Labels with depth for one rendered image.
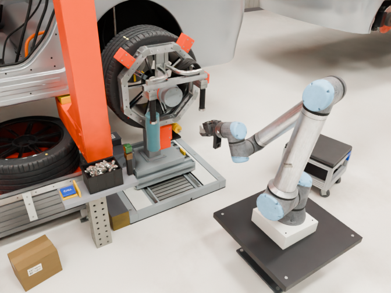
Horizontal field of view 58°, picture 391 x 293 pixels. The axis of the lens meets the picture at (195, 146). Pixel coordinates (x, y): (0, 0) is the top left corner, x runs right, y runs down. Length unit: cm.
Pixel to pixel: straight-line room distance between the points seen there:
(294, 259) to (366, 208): 109
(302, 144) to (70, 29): 121
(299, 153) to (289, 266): 62
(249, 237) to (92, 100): 114
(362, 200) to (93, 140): 201
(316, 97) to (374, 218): 155
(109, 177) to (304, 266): 114
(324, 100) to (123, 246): 153
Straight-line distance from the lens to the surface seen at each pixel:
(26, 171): 237
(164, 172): 265
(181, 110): 242
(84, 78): 196
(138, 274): 223
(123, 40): 226
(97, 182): 203
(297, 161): 163
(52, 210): 243
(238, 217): 212
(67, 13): 186
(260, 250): 197
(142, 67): 273
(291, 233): 197
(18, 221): 243
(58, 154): 238
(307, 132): 156
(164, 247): 234
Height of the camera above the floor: 176
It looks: 33 degrees down
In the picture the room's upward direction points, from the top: 2 degrees clockwise
